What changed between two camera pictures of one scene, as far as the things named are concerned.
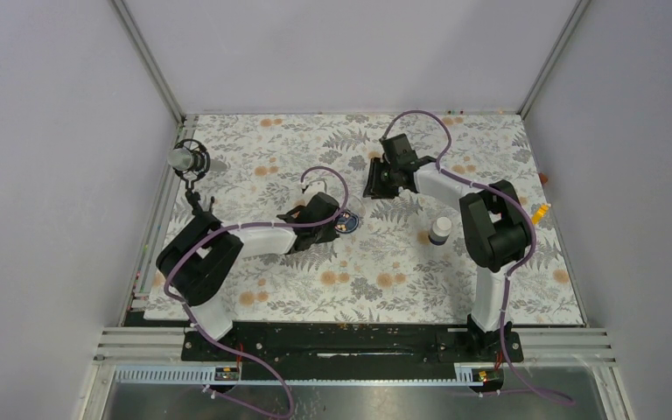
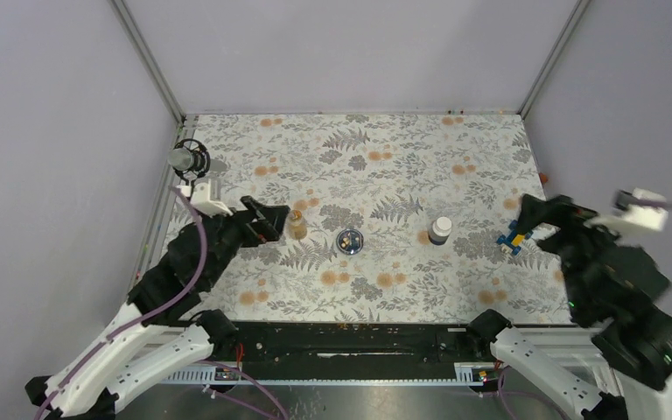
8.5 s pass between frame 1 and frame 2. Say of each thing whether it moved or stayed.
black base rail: stayed
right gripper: moved
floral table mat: stayed
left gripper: moved
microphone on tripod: stayed
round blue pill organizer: moved
